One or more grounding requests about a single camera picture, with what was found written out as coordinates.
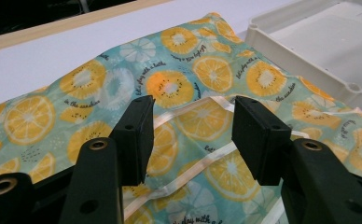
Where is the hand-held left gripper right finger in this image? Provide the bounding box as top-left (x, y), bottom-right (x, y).
top-left (231, 95), bottom-right (293, 187)

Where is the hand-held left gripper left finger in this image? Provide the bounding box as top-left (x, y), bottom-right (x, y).
top-left (108, 94), bottom-right (156, 187)

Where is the teal citrus print fabric bag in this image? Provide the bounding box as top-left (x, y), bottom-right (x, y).
top-left (0, 11), bottom-right (362, 224)

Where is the white plastic tray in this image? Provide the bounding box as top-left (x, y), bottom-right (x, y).
top-left (244, 0), bottom-right (362, 110)

